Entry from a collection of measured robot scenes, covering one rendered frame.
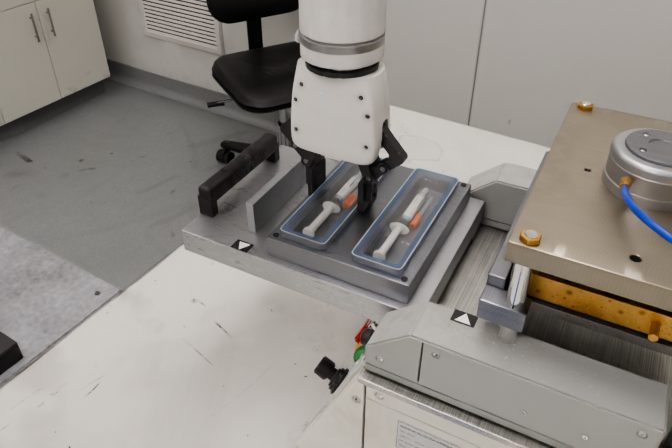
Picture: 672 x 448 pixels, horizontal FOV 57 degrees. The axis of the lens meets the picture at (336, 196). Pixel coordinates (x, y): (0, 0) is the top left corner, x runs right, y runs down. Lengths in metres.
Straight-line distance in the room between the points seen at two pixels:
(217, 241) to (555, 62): 1.69
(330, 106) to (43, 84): 2.61
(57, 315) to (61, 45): 2.30
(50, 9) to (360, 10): 2.63
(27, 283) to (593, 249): 0.84
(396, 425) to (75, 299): 0.56
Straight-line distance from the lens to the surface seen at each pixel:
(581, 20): 2.17
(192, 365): 0.88
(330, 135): 0.64
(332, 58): 0.59
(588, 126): 0.68
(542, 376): 0.55
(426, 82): 2.42
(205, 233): 0.72
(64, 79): 3.23
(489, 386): 0.57
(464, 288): 0.71
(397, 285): 0.61
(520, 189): 0.76
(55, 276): 1.07
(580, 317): 0.57
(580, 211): 0.54
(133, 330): 0.94
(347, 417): 0.68
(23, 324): 1.01
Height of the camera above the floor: 1.41
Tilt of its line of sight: 35 degrees down
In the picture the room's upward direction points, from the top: straight up
